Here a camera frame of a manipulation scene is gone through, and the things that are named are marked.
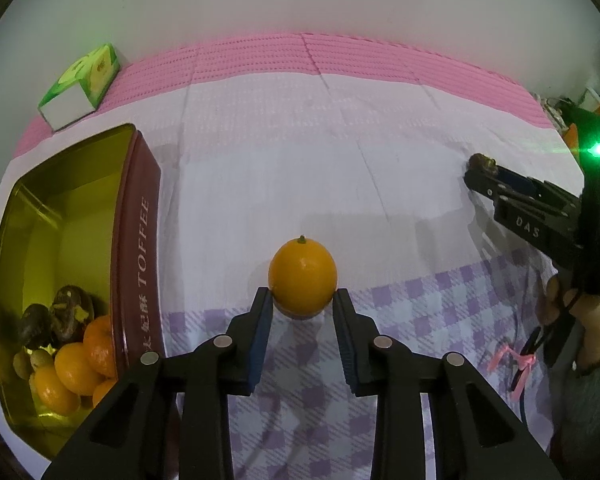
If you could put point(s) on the purple checked tablecloth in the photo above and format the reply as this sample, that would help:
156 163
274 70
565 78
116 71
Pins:
280 160

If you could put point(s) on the brown longan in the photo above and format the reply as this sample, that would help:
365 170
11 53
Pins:
42 357
22 364

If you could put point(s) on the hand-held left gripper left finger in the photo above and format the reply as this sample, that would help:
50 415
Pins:
262 340

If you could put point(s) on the gold and maroon tin box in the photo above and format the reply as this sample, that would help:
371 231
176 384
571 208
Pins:
130 240

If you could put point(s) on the pink foam mat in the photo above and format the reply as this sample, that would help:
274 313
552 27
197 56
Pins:
280 52

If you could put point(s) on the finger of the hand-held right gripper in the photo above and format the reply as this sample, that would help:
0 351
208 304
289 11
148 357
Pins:
522 181
485 185

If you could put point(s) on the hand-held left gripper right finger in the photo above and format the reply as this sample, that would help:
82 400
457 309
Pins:
347 345

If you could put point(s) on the orange tangerine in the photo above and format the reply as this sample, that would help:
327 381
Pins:
302 275
55 392
100 347
102 391
75 367

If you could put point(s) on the small dark mangosteen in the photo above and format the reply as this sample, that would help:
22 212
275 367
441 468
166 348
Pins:
481 162

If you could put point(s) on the pink ribbon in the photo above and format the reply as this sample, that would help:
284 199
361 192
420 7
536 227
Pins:
522 358

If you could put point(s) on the red plastic bag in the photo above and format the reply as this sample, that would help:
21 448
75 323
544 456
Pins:
571 136

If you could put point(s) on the green tissue box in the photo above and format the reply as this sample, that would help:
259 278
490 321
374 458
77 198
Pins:
65 105

